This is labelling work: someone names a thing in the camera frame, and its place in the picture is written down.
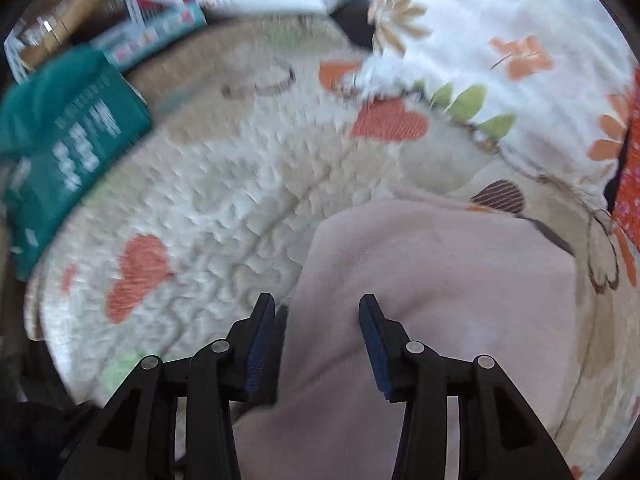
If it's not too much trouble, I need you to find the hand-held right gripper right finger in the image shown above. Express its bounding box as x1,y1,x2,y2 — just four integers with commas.
358,294,576,480

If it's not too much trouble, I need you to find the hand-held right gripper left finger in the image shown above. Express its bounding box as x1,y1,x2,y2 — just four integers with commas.
60,292,278,480

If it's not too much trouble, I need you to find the pale pink printed garment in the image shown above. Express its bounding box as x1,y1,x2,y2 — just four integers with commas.
172,199,583,480

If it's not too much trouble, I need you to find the cream quilted heart blanket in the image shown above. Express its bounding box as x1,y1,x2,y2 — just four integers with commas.
25,12,640,480

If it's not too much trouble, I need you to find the teal plastic package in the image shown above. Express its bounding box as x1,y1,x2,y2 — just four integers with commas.
0,46,153,282

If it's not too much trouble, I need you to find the orange floral bedsheet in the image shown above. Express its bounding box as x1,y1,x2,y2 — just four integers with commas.
611,67,640,261

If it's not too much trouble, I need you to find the dark cloth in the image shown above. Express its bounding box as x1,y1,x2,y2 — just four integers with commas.
332,2,377,51

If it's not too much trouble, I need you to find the teal flat box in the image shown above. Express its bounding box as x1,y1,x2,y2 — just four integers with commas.
91,1,208,72

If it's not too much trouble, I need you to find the white floral pillow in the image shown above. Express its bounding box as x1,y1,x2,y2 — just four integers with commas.
357,0,638,213

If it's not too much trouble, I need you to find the brown cardboard box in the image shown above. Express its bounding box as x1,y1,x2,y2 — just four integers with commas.
19,0,123,70

